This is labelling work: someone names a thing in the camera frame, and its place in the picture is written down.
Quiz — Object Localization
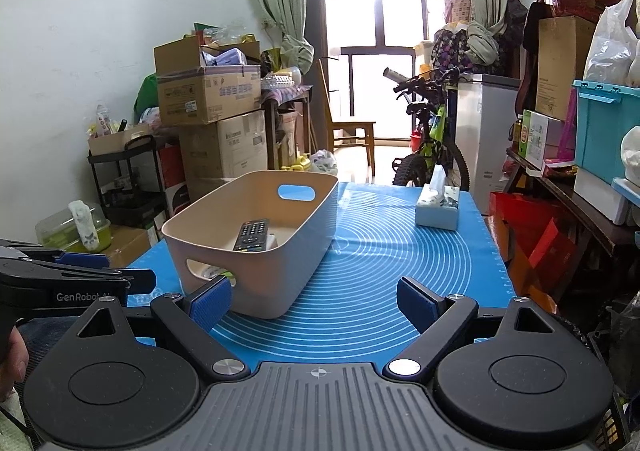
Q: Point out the white cloth bundle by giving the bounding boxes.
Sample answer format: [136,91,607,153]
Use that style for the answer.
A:
[620,126,640,182]

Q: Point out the pale plastic bag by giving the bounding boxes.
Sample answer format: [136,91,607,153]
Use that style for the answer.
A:
[309,149,338,176]

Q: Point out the dark wooden side table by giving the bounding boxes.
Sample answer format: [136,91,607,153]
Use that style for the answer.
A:
[505,146,640,282]

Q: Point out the orange paper bag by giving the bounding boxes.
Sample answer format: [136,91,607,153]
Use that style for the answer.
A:
[507,241,558,314]

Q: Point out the small dark wooden table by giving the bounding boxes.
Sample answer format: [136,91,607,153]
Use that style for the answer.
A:
[262,83,313,172]

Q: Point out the beige plastic basket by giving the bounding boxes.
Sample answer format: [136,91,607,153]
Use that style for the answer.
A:
[161,170,340,319]

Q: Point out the black utility cart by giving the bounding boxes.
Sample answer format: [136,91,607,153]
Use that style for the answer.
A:
[87,133,168,227]

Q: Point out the green white carton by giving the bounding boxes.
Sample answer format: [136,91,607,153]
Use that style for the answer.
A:
[517,109,566,172]

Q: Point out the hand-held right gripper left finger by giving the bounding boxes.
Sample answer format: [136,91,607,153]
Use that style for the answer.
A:
[57,276,250,382]

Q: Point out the red gift bag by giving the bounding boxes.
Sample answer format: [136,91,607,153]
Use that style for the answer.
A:
[487,191,576,282]

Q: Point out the balcony glass door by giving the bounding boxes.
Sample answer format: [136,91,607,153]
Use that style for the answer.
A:
[305,0,471,142]

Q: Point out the light blue shelf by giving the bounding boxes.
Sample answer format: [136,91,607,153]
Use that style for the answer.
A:
[611,177,640,252]

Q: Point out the white tissue box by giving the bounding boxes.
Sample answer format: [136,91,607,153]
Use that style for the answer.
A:
[415,164,461,231]

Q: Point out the person's left hand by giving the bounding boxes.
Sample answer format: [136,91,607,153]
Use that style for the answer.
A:
[0,323,31,402]

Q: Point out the floral cloth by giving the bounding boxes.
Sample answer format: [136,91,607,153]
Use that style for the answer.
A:
[432,28,473,74]

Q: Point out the black remote control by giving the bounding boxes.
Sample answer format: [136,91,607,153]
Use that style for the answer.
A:
[232,219,272,253]

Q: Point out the white plastic bag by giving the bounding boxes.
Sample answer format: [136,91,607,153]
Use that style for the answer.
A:
[582,0,638,86]

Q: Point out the pink plastic folder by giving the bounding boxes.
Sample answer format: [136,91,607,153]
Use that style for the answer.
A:
[542,91,578,176]

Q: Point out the yellow plastic jugs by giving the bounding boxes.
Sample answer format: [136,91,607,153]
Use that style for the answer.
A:
[280,153,313,174]

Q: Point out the red printed box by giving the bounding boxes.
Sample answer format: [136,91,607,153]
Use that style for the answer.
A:
[159,145,193,218]

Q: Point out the green black bicycle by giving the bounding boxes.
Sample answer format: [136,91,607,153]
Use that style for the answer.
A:
[382,66,471,192]

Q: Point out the clear plastic bag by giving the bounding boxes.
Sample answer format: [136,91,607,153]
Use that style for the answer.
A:
[607,291,640,372]

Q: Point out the open brown cardboard box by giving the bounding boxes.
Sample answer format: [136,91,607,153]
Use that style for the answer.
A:
[153,36,263,126]

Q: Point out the tall grey board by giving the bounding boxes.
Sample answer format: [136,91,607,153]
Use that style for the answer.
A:
[305,0,328,154]

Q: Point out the blue silicone mat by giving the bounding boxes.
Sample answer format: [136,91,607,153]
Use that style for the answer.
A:
[125,181,523,367]

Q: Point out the person's trouser leg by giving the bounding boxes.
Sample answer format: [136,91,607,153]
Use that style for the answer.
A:
[15,318,63,364]

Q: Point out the shallow cardboard box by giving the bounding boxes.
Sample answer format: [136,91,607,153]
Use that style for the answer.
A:
[87,123,153,156]

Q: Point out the teal plastic storage bin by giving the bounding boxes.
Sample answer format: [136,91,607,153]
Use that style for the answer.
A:
[571,79,640,186]

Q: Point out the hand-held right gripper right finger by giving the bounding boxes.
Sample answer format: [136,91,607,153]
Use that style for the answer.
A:
[382,276,576,378]

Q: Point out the tall brown cardboard box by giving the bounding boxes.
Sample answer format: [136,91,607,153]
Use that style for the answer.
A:
[535,16,598,120]

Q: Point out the green bag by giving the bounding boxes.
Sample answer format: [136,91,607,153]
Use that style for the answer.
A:
[135,73,161,124]

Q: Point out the wooden chair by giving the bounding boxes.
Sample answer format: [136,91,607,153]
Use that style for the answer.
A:
[317,58,377,176]

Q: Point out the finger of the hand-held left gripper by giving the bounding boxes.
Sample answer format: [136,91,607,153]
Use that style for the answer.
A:
[0,260,157,293]
[0,238,111,268]

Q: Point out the white foam box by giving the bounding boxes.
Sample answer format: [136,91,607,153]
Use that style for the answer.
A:
[572,166,633,227]

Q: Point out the white cabinet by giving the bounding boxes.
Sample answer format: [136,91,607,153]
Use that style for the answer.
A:
[452,73,521,216]

